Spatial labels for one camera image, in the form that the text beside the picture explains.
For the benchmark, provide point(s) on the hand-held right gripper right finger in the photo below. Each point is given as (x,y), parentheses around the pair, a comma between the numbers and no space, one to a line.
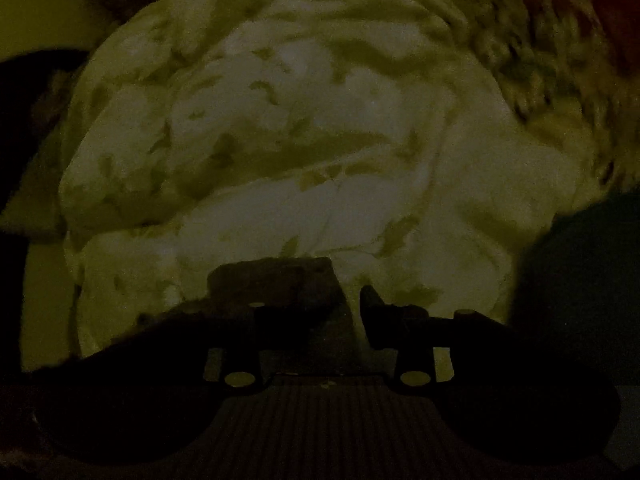
(372,312)

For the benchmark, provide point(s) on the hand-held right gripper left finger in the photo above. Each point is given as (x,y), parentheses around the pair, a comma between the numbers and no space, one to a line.
(280,325)

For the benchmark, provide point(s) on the white leaf-print blanket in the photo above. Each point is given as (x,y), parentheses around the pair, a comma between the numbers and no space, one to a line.
(300,135)

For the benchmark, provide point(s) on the dark green cloth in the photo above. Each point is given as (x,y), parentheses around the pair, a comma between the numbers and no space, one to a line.
(585,285)

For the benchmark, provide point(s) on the floral printed cloth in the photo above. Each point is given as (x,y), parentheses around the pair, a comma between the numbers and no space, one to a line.
(545,55)

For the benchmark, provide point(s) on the red cloth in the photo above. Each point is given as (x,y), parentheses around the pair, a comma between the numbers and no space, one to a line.
(610,5)

